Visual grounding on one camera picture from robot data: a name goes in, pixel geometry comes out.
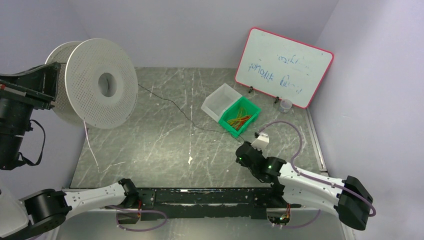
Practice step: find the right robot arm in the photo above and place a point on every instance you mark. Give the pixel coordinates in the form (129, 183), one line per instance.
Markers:
(346, 198)

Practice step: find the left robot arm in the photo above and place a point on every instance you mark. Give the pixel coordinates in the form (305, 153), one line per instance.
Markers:
(29, 217)

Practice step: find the green plastic bin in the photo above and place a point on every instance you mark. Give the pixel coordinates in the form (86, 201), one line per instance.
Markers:
(236, 119)

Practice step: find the clear plastic bin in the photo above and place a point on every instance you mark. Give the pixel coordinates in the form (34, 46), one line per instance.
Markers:
(219, 101)

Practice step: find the small clear plastic cup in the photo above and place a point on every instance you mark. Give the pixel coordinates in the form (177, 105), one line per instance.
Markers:
(285, 106)

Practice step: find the grey perforated spool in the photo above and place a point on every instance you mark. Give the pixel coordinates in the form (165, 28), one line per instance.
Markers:
(97, 84)

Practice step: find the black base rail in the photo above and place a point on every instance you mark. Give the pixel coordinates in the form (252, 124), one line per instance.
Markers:
(179, 203)

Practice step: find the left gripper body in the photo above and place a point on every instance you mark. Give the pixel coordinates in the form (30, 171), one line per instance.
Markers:
(28, 94)

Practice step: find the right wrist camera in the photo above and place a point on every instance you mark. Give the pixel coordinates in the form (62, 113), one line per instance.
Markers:
(261, 141)

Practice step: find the red framed whiteboard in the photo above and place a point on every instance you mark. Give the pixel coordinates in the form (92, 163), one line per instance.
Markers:
(282, 67)

